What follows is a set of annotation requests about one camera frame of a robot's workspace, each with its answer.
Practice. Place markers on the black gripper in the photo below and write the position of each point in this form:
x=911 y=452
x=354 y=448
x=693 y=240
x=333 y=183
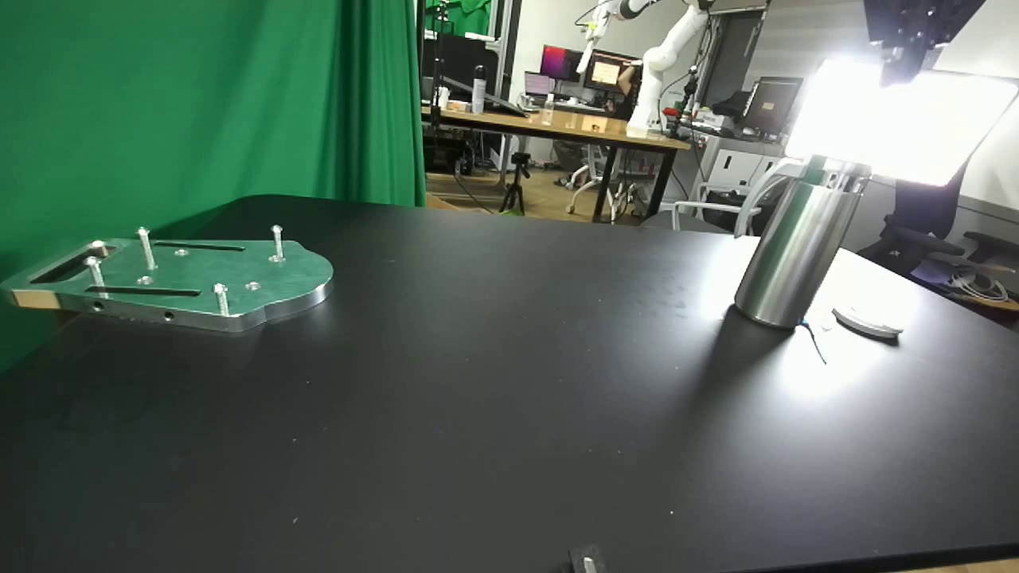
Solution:
x=919 y=34

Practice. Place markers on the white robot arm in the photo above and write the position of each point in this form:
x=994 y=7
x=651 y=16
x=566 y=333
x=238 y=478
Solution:
x=663 y=65

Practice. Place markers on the bright softbox light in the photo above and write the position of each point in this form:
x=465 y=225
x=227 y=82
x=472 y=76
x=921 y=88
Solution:
x=925 y=127

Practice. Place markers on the black office chair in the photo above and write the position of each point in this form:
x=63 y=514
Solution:
x=919 y=210

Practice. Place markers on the white round lid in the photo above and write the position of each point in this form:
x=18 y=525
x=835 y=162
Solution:
x=865 y=321

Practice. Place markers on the wooden desk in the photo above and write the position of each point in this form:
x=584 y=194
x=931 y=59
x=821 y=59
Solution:
x=574 y=126

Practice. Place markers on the monitor with pink screen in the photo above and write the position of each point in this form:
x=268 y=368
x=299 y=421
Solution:
x=559 y=62

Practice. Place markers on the small black tripod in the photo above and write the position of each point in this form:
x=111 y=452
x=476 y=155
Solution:
x=517 y=178

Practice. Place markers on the green backdrop cloth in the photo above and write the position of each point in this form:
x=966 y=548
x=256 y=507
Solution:
x=463 y=16

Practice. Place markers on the black monitor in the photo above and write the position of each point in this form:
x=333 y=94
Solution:
x=455 y=65

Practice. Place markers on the silver bolt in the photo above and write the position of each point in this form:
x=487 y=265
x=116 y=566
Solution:
x=146 y=246
x=279 y=242
x=96 y=271
x=219 y=297
x=98 y=246

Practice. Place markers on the green curtain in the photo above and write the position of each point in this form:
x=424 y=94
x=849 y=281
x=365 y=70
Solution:
x=210 y=106

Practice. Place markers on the metal mounting plate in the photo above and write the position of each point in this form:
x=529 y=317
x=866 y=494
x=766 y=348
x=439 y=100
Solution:
x=210 y=273

